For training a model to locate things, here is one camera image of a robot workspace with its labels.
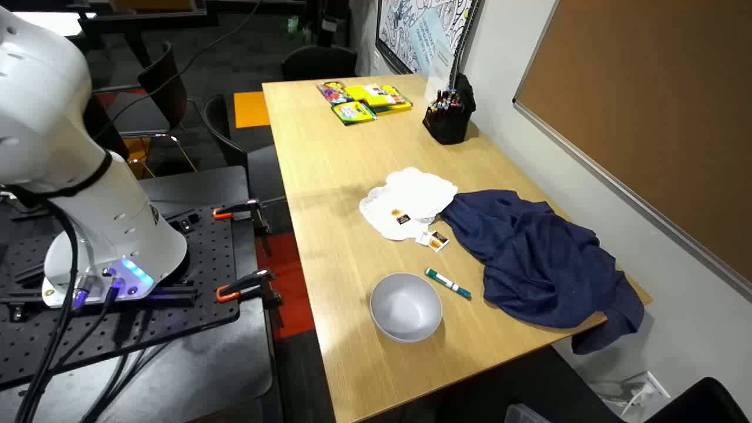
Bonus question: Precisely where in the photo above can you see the green marker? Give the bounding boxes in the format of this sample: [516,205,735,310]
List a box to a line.
[422,265,475,303]

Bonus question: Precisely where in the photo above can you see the grey bowl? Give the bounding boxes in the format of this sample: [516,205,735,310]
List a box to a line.
[367,269,446,344]

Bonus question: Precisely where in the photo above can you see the white paper doily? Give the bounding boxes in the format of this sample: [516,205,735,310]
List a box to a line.
[358,165,462,243]

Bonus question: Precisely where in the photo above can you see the small snack packet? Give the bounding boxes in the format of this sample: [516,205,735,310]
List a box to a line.
[418,225,453,255]

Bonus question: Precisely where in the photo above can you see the green crayon box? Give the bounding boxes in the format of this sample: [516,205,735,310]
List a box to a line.
[328,99,378,126]

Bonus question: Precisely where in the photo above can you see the yellow crayon box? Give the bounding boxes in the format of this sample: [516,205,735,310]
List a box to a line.
[344,80,415,115]

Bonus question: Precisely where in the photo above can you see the pink card pack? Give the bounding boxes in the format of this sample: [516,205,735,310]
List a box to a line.
[316,77,351,106]

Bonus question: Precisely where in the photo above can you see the black office chair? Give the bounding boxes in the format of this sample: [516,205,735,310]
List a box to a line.
[280,42,359,82]
[136,42,200,171]

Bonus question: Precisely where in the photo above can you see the navy blue cloth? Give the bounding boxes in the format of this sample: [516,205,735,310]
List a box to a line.
[438,188,647,356]

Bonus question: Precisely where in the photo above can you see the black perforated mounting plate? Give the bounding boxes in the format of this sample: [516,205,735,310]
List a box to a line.
[0,205,242,390]

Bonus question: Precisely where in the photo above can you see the grey robot cart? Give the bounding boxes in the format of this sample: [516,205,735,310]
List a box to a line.
[0,161,278,423]

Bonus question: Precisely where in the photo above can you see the brown cork board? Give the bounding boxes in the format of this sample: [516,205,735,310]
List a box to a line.
[512,0,752,303]

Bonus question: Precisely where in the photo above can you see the paper sheet on floor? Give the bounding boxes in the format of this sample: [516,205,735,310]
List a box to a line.
[594,367,672,413]

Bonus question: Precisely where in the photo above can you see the black padded chair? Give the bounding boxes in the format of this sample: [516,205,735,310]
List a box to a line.
[645,374,752,423]

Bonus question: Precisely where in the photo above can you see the orange handled black clamp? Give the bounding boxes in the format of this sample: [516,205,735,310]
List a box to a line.
[215,267,281,310]
[209,196,272,237]

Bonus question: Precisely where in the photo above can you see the wall poster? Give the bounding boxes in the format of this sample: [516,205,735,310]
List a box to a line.
[374,0,484,80]

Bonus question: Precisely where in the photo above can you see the thin black cable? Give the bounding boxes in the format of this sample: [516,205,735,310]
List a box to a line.
[78,343,163,423]

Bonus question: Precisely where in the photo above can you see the thick black cable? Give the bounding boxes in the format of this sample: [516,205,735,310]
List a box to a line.
[11,196,82,423]

